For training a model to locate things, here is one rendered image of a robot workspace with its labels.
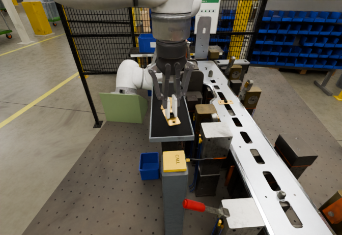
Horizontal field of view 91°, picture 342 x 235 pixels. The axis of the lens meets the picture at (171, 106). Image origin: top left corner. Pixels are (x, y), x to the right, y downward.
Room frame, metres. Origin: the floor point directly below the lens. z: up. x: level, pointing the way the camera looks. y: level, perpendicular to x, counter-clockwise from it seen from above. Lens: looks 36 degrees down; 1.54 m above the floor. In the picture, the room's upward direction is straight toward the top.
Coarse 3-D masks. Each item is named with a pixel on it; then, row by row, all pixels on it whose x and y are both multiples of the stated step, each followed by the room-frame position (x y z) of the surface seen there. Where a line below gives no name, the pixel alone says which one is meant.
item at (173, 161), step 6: (168, 156) 0.30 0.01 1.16; (174, 156) 0.30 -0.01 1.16; (180, 156) 0.30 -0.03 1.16; (168, 162) 0.28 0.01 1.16; (174, 162) 0.28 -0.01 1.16; (180, 162) 0.28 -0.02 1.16; (168, 168) 0.26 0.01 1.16; (174, 168) 0.26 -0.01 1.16; (180, 168) 0.26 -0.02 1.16; (186, 168) 0.26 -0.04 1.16
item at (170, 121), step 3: (171, 108) 0.47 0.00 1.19; (162, 111) 0.46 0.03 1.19; (171, 111) 0.45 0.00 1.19; (171, 114) 0.43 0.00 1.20; (165, 117) 0.42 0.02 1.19; (171, 117) 0.42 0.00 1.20; (174, 117) 0.42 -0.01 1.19; (177, 117) 0.42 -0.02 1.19; (168, 120) 0.41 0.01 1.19; (171, 120) 0.41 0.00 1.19; (174, 120) 0.41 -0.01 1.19; (177, 120) 0.41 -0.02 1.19; (168, 123) 0.40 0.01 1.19; (171, 123) 0.40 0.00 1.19; (174, 123) 0.40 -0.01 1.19; (177, 123) 0.40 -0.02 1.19
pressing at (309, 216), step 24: (216, 72) 1.21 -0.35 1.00; (216, 96) 0.86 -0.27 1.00; (240, 120) 0.64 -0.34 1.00; (240, 144) 0.48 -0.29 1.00; (264, 144) 0.48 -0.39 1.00; (240, 168) 0.37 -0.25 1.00; (264, 168) 0.37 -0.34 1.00; (288, 168) 0.37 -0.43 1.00; (264, 192) 0.28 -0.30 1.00; (288, 192) 0.28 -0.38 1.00; (264, 216) 0.21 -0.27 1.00; (312, 216) 0.21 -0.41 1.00
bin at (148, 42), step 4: (140, 36) 1.74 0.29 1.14; (144, 36) 1.75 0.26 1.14; (148, 36) 1.75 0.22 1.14; (152, 36) 1.75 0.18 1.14; (140, 40) 1.59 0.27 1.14; (144, 40) 1.59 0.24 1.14; (148, 40) 1.59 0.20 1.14; (152, 40) 1.59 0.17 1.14; (140, 44) 1.59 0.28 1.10; (144, 44) 1.59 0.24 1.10; (148, 44) 1.59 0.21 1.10; (152, 44) 1.59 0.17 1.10; (140, 48) 1.59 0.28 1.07; (144, 48) 1.59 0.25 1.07; (148, 48) 1.59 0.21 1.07; (152, 48) 1.59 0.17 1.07
